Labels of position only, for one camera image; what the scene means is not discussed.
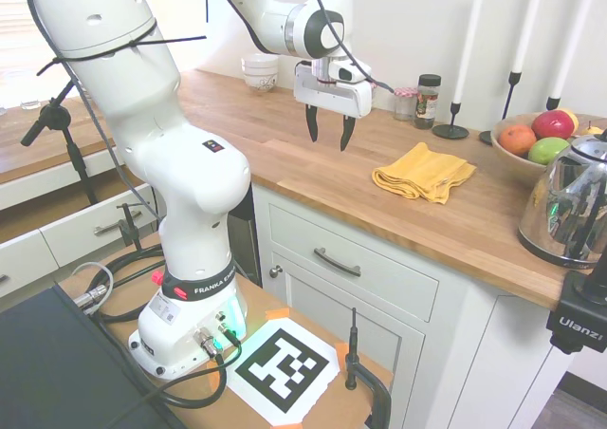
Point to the shiny steel kettle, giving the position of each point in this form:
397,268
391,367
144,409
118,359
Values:
569,201

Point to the black white marker sheet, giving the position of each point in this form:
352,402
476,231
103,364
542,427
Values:
284,369

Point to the small black bar clamp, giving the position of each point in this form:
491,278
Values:
129,227

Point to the small glass dish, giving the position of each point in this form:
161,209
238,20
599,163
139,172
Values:
29,104

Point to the round metal cabinet knob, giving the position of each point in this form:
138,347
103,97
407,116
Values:
276,271

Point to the black Ulanzi camera mount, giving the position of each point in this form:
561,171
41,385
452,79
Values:
576,315

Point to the wooden fruit bowl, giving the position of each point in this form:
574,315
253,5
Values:
509,158

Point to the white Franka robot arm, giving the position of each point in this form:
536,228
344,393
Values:
166,163

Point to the red apple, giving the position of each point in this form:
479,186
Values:
552,124

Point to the black controller box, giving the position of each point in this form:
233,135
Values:
52,367

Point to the black boom stand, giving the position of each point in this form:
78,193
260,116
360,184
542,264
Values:
54,116

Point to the green apple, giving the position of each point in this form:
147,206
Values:
546,150

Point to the large black bar clamp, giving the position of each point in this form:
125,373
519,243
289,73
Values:
352,353

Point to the yellow pear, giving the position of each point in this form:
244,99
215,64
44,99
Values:
593,130

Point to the orange tape piece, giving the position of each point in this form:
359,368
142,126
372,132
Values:
278,313
341,348
217,379

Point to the yellow lemon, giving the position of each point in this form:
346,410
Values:
574,118

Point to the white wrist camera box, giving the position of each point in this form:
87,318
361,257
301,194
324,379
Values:
348,71

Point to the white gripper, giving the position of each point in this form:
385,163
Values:
327,98

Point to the yellow cloth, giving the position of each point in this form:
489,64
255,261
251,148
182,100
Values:
422,175

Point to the tall white candle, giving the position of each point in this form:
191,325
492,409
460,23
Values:
469,40
571,40
528,21

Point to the spice jar black lid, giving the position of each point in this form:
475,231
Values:
427,104

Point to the stacked white bowls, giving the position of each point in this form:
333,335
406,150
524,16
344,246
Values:
259,70

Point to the glass jar checkered lid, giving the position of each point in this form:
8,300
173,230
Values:
404,105

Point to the black candle holder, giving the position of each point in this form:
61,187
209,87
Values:
511,92
553,103
451,130

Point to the orange fruit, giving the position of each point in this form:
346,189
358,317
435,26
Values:
517,139

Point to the steel dishwasher front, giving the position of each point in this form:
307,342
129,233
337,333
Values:
245,244

